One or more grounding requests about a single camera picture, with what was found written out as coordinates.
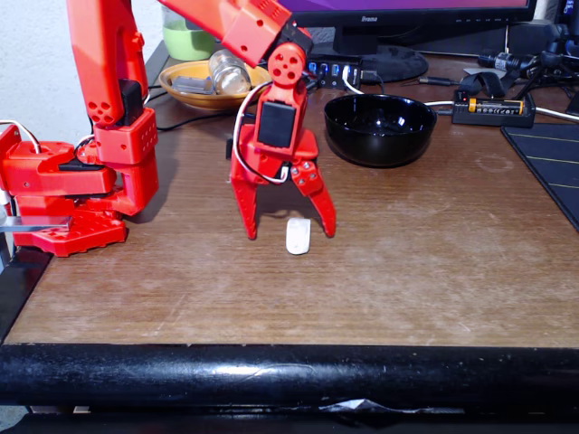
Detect white rubber eraser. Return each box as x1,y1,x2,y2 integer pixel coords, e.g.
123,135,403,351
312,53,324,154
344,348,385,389
285,217,312,256

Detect clear glass jar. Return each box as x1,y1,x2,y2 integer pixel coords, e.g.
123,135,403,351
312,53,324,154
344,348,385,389
207,48,252,96

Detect black usb hub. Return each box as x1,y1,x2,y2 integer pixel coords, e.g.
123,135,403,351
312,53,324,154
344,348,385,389
307,54,363,90

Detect orange ceramic dish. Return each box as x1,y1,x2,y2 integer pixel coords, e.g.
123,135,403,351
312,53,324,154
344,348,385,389
157,60,273,112

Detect black glossy bowl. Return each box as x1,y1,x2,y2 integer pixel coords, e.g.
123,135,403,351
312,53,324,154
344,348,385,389
323,93,439,168

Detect small metal tin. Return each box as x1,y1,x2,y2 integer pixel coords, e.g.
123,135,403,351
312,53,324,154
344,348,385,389
171,75,214,96

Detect green plastic cup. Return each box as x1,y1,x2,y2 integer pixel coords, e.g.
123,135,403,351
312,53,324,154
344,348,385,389
161,4,216,61

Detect black computer monitor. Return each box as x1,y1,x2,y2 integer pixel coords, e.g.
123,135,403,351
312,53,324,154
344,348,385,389
278,0,538,83

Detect black padded table edge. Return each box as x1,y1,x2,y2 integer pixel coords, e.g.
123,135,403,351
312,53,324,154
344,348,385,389
0,343,579,408

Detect black battery charger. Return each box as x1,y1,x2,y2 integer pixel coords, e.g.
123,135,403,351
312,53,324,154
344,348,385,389
451,89,537,128

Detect yellow and black battery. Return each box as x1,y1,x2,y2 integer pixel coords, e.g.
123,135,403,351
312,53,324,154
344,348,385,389
468,98,526,114

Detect silver metal clamp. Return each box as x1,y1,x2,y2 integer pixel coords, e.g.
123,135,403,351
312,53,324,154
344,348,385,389
0,215,73,234

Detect torn silver tape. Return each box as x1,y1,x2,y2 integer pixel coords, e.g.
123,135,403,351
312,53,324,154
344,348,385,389
318,398,467,415

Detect black flashlight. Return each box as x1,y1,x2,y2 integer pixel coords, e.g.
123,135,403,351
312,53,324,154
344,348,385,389
478,49,537,73

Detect black mat with yellow lines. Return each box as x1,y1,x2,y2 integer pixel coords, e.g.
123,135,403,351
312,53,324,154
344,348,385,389
500,122,579,231

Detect black speaker box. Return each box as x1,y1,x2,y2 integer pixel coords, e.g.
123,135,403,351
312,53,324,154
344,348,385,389
506,20,560,55

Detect black tripod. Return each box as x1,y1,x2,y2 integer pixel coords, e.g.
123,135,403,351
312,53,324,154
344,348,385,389
519,22,579,100

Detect white gripper servo wire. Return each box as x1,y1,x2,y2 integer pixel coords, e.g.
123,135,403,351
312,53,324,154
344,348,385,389
232,83,290,185

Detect white usb cable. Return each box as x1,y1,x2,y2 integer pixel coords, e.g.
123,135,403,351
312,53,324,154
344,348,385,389
342,65,456,109

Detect black camera cable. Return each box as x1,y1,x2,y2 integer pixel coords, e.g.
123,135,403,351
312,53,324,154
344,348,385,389
148,83,236,132

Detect black audio plug cable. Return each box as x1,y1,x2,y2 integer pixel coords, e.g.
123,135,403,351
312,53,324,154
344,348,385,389
402,75,461,88

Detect black strap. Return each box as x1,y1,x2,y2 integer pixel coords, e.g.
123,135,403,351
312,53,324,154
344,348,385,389
460,71,508,99

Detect white charger cable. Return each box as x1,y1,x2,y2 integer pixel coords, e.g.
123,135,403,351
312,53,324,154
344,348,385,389
536,106,579,123

